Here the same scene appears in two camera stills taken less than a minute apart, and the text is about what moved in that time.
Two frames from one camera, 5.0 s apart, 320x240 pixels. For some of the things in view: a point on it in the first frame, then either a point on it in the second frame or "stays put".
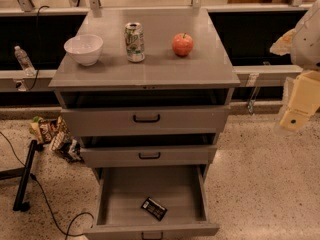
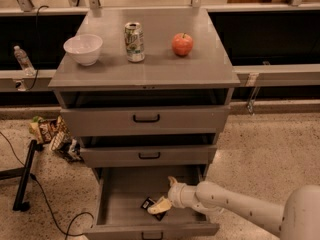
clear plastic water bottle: [25, 62] stays put
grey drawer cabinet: [149, 91] stays put
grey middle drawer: [149, 156] stays put
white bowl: [84, 48] stays put
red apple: [182, 44] stays put
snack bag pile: [55, 133] stays put
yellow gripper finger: [284, 44] to [172, 180]
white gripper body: [307, 44] to [175, 194]
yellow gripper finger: [294, 119] to [161, 206]
